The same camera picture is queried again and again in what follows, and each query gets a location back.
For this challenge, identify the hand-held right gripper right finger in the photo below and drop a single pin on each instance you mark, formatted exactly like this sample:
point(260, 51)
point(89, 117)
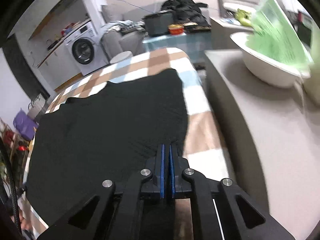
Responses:
point(172, 170)

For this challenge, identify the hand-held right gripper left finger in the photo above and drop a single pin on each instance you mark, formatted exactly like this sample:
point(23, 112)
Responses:
point(162, 170)

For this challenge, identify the black knit sweater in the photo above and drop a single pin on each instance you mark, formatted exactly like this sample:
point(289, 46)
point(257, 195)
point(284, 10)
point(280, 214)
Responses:
point(112, 120)

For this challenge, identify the grey curved ledge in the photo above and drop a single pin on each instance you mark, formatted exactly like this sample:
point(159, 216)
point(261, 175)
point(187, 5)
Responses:
point(262, 130)

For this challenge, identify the checked blanket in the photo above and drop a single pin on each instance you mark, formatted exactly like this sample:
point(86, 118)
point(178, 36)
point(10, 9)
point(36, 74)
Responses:
point(155, 60)

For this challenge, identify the white round stool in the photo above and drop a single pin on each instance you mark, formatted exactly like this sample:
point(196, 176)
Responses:
point(121, 57)

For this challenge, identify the side table with blue cloth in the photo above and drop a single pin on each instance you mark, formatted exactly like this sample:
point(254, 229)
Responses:
point(175, 42)

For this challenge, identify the white bowl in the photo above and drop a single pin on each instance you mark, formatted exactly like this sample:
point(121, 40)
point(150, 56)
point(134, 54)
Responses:
point(262, 67)

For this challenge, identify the grey sofa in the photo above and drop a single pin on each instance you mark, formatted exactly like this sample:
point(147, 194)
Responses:
point(120, 40)

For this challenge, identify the red tin can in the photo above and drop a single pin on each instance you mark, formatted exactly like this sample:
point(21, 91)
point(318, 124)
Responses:
point(176, 29)

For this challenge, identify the white washing machine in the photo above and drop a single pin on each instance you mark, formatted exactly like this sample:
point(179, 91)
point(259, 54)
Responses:
point(82, 50)

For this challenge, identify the black food tray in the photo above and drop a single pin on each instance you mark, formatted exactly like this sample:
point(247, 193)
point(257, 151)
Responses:
point(197, 27)

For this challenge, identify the purple bag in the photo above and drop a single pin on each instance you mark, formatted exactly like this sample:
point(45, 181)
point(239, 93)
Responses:
point(23, 125)

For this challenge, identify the black slow cooker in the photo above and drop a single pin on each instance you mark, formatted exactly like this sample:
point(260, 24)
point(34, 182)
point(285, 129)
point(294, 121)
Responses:
point(157, 23)

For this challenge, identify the white kitchen base cabinet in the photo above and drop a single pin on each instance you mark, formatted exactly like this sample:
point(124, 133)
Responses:
point(57, 55)

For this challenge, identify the black jacket pile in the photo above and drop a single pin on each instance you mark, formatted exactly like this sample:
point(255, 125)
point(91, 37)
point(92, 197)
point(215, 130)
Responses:
point(185, 8)

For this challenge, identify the green plush toy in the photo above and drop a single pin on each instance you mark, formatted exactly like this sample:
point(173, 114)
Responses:
point(242, 17)

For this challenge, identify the dark door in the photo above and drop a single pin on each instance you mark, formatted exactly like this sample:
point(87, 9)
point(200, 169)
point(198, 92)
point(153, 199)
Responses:
point(22, 72)

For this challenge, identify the white kitchen wall cabinet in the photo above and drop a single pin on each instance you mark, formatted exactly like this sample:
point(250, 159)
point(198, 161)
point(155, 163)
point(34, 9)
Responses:
point(52, 17)

